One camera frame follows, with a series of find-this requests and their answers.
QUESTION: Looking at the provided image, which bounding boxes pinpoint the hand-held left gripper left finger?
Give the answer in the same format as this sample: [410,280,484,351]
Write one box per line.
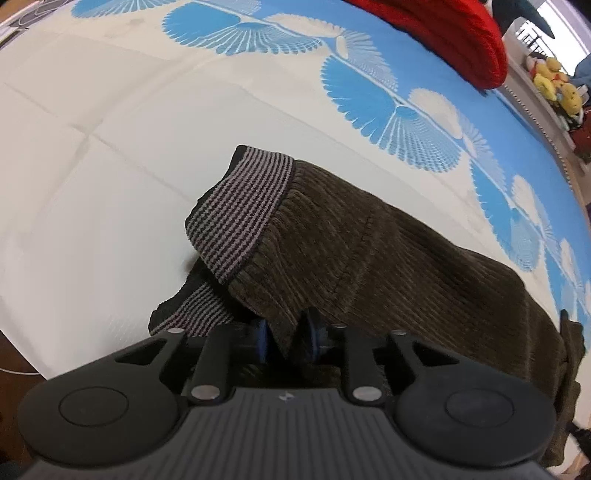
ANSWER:
[113,319,274,404]

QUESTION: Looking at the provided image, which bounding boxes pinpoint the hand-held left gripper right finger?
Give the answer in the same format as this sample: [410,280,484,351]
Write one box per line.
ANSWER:
[299,310,462,404]

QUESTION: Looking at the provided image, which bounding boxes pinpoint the brown corduroy pants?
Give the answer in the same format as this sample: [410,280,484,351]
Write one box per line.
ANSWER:
[148,144,588,472]

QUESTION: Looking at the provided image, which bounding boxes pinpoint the blue white patterned bed sheet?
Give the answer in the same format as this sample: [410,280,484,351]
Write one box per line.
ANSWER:
[0,0,591,476]

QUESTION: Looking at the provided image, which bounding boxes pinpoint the red cushion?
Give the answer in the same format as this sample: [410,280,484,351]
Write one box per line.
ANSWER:
[571,124,591,163]

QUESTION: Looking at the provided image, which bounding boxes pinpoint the red folded blanket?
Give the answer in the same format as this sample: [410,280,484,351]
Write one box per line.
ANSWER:
[344,0,509,90]

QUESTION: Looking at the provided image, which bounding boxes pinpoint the yellow duck plush toy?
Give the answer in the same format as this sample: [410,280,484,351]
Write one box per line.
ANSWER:
[533,58,565,101]

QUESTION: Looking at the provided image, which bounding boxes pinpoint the yellow bear plush toy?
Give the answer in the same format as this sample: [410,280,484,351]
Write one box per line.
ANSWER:
[555,82,583,117]

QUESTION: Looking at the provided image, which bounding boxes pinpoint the balcony railing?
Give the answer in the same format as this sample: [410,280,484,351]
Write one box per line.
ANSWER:
[516,21,543,54]

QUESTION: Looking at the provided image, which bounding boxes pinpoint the blue shark plush toy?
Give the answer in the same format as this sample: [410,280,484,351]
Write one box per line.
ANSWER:
[490,0,556,40]

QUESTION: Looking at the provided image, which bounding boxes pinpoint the grey patterned mattress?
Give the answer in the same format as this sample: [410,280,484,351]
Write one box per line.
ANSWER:
[0,0,77,35]

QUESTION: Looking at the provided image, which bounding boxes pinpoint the wooden bed frame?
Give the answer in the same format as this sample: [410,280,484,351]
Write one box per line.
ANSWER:
[556,138,591,217]

